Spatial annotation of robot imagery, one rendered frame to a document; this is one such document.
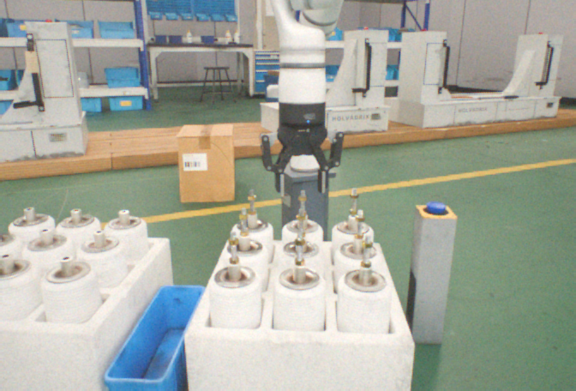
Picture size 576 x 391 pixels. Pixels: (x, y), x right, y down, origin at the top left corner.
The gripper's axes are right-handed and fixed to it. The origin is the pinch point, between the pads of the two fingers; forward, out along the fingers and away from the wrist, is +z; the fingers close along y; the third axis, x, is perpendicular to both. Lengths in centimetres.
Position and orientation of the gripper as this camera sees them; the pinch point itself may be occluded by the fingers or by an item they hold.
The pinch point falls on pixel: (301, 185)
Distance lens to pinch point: 70.4
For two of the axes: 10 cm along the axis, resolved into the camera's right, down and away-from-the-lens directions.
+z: 0.0, 9.6, 2.8
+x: -2.2, -2.7, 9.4
